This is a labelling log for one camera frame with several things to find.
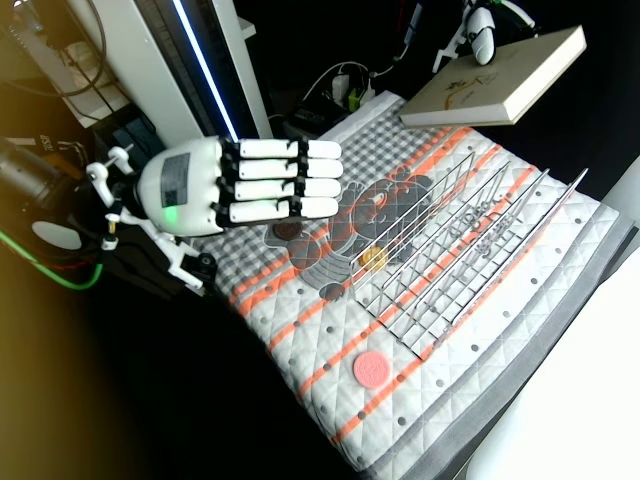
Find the brown toy sandwich cookie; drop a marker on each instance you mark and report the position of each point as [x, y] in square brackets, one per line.
[287, 231]

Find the grey quilt with bear print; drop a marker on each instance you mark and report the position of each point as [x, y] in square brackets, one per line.
[450, 390]

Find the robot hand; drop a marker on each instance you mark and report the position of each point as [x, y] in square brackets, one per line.
[482, 35]
[190, 190]

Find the pink toy cookie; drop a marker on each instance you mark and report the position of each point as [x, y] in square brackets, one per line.
[372, 370]

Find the small green plug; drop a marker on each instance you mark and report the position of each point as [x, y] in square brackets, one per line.
[355, 97]

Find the white robot body column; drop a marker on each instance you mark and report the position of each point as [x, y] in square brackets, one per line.
[150, 60]

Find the white power adapter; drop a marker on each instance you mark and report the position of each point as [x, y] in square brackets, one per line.
[341, 86]

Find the yellow toy butter cookie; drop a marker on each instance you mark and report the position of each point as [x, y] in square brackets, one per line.
[374, 259]

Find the beige paperback book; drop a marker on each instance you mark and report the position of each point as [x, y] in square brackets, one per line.
[500, 95]

